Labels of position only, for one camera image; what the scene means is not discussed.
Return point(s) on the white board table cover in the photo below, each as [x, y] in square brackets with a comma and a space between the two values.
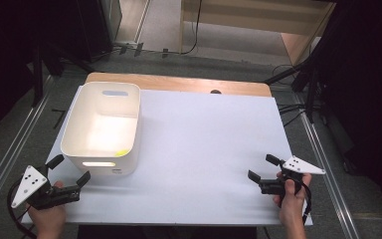
[205, 149]

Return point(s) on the metal floor rail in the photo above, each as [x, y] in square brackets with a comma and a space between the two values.
[10, 156]
[331, 186]

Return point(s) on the person's right hand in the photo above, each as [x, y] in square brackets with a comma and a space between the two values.
[293, 199]

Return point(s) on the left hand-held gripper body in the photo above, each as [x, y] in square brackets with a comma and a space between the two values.
[43, 194]

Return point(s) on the person's left hand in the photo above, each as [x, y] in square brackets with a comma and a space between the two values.
[48, 215]

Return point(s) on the white plastic storage bin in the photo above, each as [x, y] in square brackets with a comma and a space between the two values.
[102, 132]

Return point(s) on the dark cabinet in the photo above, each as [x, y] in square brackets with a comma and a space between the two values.
[96, 26]

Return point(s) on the wooden table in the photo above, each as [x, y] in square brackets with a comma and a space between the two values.
[179, 83]

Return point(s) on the black metal stand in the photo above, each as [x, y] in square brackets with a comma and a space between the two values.
[306, 86]
[43, 66]

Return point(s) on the person's dark clothing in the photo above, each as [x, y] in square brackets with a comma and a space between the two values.
[165, 233]

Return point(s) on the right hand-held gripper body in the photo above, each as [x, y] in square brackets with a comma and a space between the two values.
[290, 174]

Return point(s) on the light wooden cabinet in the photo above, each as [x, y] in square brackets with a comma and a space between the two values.
[245, 20]

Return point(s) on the small dark round object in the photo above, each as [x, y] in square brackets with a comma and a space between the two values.
[215, 91]

